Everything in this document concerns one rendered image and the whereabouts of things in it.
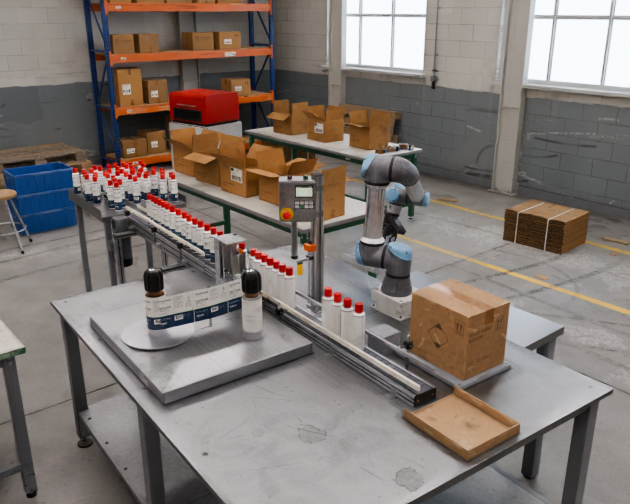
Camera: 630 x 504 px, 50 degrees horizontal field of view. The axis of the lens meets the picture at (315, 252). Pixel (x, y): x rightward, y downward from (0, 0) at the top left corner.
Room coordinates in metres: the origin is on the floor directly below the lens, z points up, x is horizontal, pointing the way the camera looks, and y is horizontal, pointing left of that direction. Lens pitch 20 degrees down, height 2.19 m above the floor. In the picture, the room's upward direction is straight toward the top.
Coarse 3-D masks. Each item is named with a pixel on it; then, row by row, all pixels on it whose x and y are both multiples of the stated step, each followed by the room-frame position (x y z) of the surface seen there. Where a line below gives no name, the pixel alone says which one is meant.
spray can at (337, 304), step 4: (336, 292) 2.55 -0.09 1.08; (336, 296) 2.53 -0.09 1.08; (340, 296) 2.53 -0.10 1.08; (336, 300) 2.53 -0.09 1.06; (340, 300) 2.53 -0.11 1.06; (332, 304) 2.53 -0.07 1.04; (336, 304) 2.52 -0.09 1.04; (340, 304) 2.52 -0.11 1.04; (332, 308) 2.53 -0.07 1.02; (336, 308) 2.52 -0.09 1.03; (340, 308) 2.52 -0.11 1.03; (332, 312) 2.53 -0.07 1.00; (336, 312) 2.52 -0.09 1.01; (340, 312) 2.52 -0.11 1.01; (332, 316) 2.53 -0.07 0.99; (336, 316) 2.52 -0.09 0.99; (340, 316) 2.52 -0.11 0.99; (332, 320) 2.53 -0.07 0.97; (336, 320) 2.52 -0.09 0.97; (340, 320) 2.52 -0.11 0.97; (332, 324) 2.53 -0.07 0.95; (336, 324) 2.52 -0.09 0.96; (340, 324) 2.52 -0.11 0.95; (332, 328) 2.53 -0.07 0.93; (336, 328) 2.52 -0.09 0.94; (340, 328) 2.52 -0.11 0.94; (332, 332) 2.53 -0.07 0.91; (336, 332) 2.52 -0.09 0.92; (340, 332) 2.52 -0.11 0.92; (340, 336) 2.52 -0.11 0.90
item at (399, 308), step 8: (376, 288) 2.96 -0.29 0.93; (416, 288) 2.99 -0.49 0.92; (376, 296) 2.93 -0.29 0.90; (384, 296) 2.89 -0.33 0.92; (408, 296) 2.89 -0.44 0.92; (376, 304) 2.93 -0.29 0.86; (384, 304) 2.89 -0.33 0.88; (392, 304) 2.85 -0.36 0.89; (400, 304) 2.81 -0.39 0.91; (408, 304) 2.84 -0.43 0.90; (384, 312) 2.89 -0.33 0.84; (392, 312) 2.85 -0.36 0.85; (400, 312) 2.83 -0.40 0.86; (408, 312) 2.84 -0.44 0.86; (400, 320) 2.81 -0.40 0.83
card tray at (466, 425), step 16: (448, 400) 2.13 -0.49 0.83; (464, 400) 2.13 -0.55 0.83; (480, 400) 2.08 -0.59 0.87; (416, 416) 1.98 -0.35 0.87; (432, 416) 2.03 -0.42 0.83; (448, 416) 2.03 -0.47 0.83; (464, 416) 2.03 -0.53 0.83; (480, 416) 2.03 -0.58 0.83; (496, 416) 2.01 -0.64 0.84; (432, 432) 1.91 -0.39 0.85; (448, 432) 1.93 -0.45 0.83; (464, 432) 1.93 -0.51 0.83; (480, 432) 1.93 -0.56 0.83; (496, 432) 1.93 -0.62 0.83; (512, 432) 1.91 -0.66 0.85; (448, 448) 1.85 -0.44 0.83; (464, 448) 1.80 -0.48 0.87; (480, 448) 1.82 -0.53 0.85
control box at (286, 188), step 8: (280, 176) 2.97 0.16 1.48; (296, 176) 2.97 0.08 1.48; (280, 184) 2.88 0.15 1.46; (288, 184) 2.88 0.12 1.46; (296, 184) 2.88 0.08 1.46; (304, 184) 2.88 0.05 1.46; (312, 184) 2.88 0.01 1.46; (280, 192) 2.88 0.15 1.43; (288, 192) 2.88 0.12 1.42; (280, 200) 2.88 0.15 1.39; (288, 200) 2.88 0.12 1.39; (296, 200) 2.88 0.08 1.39; (304, 200) 2.88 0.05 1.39; (312, 200) 2.88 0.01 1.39; (280, 208) 2.88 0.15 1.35; (288, 208) 2.87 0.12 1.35; (280, 216) 2.88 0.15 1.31; (296, 216) 2.88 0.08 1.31; (304, 216) 2.88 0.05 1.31; (312, 216) 2.88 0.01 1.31
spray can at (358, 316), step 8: (360, 304) 2.43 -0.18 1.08; (360, 312) 2.42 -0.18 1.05; (352, 320) 2.44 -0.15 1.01; (360, 320) 2.42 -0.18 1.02; (352, 328) 2.43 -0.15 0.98; (360, 328) 2.42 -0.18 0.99; (352, 336) 2.43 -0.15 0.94; (360, 336) 2.42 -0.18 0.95; (352, 344) 2.43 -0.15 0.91; (360, 344) 2.42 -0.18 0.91
